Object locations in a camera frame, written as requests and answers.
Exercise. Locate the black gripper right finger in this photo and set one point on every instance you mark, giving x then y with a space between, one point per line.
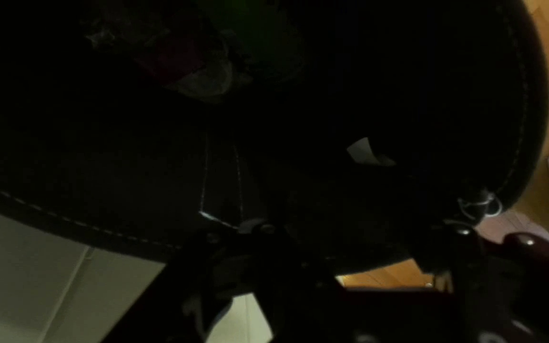
509 298

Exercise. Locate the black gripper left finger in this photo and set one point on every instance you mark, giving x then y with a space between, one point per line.
275 273

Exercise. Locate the black tote bag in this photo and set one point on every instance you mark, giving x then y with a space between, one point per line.
96 158

